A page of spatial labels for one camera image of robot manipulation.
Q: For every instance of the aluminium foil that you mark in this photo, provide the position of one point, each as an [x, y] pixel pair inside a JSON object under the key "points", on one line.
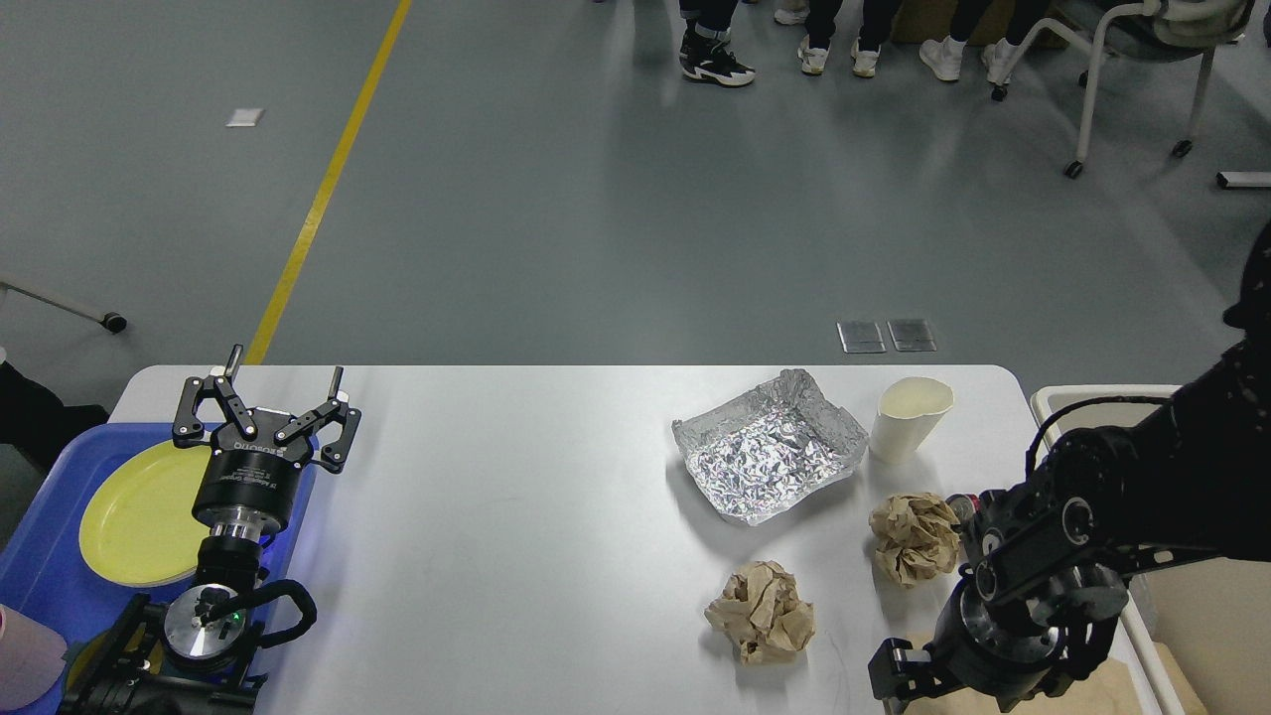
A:
{"points": [[759, 454]]}

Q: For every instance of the white office chair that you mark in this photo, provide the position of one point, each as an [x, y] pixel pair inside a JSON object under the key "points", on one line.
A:
{"points": [[1154, 31]]}

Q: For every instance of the cardboard box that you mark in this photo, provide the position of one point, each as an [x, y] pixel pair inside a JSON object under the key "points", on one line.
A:
{"points": [[919, 21]]}

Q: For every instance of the brown paper ball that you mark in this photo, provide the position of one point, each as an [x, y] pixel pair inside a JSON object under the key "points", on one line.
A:
{"points": [[761, 613], [916, 538]]}

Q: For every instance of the floor socket plate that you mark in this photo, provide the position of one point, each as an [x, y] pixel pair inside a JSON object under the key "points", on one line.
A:
{"points": [[912, 336], [861, 338]]}

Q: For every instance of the seated person white sneakers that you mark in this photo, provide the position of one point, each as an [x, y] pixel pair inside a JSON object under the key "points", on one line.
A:
{"points": [[944, 57]]}

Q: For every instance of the white paper cup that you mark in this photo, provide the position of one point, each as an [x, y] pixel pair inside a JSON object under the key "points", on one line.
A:
{"points": [[906, 413]]}

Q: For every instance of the pink plate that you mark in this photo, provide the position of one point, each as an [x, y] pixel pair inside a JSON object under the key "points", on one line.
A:
{"points": [[152, 578]]}

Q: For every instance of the white bar on floor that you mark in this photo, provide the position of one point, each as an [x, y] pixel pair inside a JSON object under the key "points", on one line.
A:
{"points": [[1243, 180]]}

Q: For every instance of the crushed red can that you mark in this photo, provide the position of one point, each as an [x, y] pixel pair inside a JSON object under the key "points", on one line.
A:
{"points": [[965, 507]]}

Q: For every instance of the chair leg with caster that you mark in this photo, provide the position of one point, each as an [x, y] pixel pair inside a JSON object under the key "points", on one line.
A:
{"points": [[111, 321]]}

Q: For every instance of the grey mug yellow inside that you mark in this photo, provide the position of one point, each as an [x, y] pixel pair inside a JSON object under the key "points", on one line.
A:
{"points": [[80, 656]]}

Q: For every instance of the person in black clothes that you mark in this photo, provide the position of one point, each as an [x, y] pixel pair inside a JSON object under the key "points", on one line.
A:
{"points": [[705, 54]]}

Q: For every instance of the blue plastic tray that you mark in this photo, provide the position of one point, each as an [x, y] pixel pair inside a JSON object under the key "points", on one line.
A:
{"points": [[45, 578]]}

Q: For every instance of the brown paper bag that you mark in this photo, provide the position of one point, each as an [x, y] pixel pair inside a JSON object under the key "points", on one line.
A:
{"points": [[1109, 690]]}

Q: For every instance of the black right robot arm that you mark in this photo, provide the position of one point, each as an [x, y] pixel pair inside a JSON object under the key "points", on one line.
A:
{"points": [[1049, 561]]}

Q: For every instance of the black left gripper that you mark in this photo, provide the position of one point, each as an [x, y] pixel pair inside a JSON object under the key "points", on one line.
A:
{"points": [[253, 482]]}

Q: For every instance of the beige plastic bin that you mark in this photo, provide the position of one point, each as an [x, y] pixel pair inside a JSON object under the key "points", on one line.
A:
{"points": [[1213, 615]]}

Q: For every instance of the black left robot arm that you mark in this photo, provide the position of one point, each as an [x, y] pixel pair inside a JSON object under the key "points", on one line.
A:
{"points": [[193, 654]]}

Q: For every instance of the white paper on floor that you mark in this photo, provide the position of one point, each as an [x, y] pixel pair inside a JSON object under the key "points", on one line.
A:
{"points": [[247, 117]]}

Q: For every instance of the yellow plate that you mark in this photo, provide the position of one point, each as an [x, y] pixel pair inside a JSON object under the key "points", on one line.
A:
{"points": [[141, 516]]}

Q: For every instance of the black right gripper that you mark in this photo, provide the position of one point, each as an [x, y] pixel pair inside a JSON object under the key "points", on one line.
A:
{"points": [[969, 650]]}

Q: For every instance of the pink cup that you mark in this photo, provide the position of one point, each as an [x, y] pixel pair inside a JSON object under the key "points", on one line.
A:
{"points": [[32, 659]]}

